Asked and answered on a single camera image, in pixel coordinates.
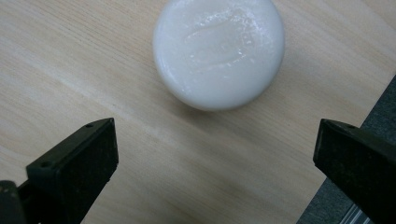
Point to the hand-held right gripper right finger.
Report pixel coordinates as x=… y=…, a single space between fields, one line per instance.
x=358 y=165

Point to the white round soap bar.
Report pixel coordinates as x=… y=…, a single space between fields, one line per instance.
x=218 y=53

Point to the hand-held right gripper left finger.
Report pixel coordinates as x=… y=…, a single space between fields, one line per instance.
x=74 y=168

